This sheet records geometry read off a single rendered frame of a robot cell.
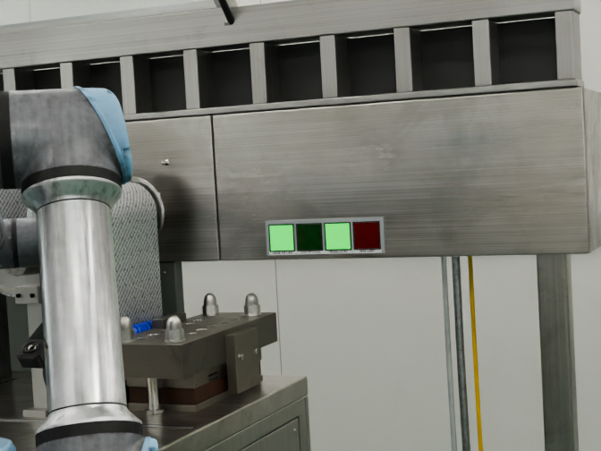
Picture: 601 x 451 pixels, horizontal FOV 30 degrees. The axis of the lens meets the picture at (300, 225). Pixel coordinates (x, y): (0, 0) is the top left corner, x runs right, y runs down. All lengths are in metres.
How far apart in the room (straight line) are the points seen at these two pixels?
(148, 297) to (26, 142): 0.97
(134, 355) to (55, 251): 0.74
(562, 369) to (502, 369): 2.30
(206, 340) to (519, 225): 0.61
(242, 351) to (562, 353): 0.63
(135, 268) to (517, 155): 0.76
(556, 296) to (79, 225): 1.21
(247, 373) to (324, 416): 2.72
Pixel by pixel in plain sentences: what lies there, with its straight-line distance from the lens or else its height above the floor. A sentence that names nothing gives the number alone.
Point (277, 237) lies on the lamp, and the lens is 2.24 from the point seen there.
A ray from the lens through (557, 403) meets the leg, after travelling 2.30.
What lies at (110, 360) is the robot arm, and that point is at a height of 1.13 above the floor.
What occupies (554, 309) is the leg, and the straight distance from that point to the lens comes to 2.26.
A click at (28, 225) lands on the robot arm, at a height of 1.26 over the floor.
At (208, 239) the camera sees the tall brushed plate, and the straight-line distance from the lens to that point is 2.32.
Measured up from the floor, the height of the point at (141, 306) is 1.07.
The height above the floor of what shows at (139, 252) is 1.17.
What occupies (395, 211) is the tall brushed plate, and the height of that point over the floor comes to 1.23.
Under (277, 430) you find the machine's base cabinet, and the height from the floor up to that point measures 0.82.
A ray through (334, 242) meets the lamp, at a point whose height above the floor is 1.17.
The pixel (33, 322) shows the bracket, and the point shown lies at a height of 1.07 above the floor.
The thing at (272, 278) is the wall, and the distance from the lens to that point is 4.84.
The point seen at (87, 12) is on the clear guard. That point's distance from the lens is 2.49.
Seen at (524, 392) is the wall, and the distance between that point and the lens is 4.57.
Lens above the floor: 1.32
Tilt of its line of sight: 3 degrees down
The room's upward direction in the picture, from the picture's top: 3 degrees counter-clockwise
